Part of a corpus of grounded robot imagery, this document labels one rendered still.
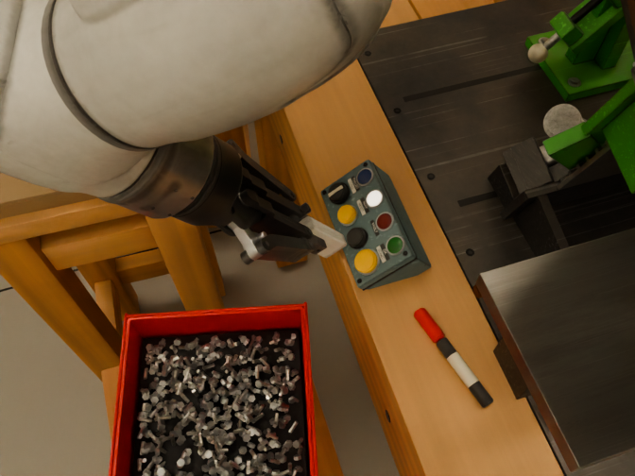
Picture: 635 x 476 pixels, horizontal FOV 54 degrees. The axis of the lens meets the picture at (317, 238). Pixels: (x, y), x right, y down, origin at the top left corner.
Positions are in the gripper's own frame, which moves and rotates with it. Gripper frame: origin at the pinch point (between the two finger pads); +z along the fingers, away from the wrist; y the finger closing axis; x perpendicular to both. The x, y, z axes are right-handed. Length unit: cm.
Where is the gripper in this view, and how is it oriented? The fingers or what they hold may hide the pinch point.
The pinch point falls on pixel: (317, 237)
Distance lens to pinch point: 65.3
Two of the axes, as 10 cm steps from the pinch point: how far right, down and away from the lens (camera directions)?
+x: 7.8, -5.1, -3.6
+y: 3.0, 8.2, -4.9
